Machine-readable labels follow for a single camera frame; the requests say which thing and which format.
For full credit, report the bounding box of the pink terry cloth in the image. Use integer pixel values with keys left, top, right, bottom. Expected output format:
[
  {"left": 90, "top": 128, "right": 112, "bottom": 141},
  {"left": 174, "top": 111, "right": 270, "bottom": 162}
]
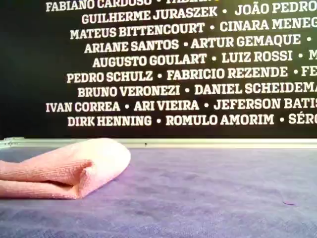
[{"left": 0, "top": 137, "right": 131, "bottom": 200}]

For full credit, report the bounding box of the black banner with white names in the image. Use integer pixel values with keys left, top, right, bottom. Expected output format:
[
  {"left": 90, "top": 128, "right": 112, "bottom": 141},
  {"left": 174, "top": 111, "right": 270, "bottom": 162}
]
[{"left": 0, "top": 0, "right": 317, "bottom": 139}]

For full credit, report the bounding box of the dark blue table cover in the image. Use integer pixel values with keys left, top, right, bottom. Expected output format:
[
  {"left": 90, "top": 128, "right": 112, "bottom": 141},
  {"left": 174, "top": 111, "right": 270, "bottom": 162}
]
[{"left": 0, "top": 146, "right": 317, "bottom": 238}]

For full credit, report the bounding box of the aluminium table frame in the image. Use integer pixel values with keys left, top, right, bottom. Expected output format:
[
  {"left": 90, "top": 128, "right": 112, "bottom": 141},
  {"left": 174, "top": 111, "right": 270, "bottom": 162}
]
[{"left": 0, "top": 137, "right": 317, "bottom": 151}]

